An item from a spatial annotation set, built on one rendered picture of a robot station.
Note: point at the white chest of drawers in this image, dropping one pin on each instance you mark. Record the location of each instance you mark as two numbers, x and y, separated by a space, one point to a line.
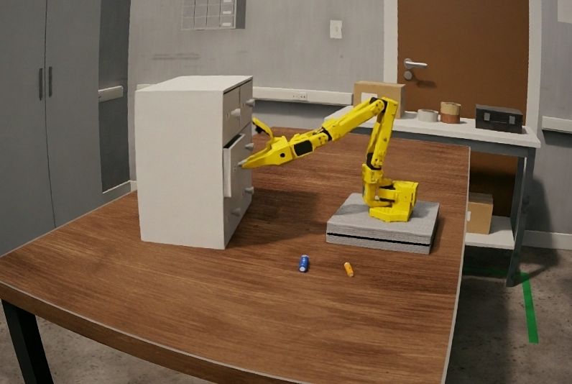
179 160

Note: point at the orange battery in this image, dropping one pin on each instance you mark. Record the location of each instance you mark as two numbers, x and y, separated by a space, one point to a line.
349 270

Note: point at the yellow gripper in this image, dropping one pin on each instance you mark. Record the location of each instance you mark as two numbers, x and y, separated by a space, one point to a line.
279 154

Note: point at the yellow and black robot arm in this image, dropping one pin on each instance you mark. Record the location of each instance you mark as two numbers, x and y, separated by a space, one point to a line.
397 194

